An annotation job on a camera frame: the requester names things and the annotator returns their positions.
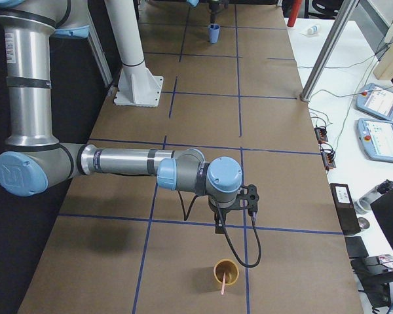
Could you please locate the yellow ribbed cup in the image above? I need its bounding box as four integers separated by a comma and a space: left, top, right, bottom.
213, 259, 240, 286

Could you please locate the teach pendant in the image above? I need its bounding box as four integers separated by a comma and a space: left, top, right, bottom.
356, 118, 393, 163
356, 83, 393, 120

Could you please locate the black camera cable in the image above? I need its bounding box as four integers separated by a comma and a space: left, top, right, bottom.
181, 189, 262, 269

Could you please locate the blue ribbed cup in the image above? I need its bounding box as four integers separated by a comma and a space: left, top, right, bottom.
208, 24, 221, 44

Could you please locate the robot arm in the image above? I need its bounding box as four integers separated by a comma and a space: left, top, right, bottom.
0, 1, 244, 234

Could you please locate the black box with label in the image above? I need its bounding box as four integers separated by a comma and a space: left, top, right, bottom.
329, 183, 361, 236

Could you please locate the black power adapter left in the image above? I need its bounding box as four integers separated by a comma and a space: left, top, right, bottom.
314, 126, 328, 144

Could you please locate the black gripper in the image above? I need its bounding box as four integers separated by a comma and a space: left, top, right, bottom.
208, 196, 240, 234

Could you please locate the black power adapter right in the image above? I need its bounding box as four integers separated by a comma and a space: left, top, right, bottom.
320, 149, 336, 171

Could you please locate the lower teach pendant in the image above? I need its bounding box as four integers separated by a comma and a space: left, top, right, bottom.
356, 118, 393, 163

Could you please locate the red cylinder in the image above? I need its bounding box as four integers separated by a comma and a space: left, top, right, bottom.
287, 0, 303, 27

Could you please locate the white plastic bottle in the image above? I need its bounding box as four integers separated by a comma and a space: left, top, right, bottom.
306, 24, 321, 36

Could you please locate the upper teach pendant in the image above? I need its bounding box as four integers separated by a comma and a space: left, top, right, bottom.
356, 83, 393, 120

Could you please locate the black power adapter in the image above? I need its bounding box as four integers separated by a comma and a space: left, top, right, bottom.
314, 126, 328, 144
320, 149, 336, 171

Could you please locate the aluminium frame post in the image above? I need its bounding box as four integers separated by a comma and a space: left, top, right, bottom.
300, 0, 359, 103

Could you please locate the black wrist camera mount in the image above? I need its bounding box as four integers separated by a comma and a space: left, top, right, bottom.
236, 184, 259, 214

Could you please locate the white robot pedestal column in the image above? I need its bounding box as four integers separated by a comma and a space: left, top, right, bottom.
105, 0, 164, 107

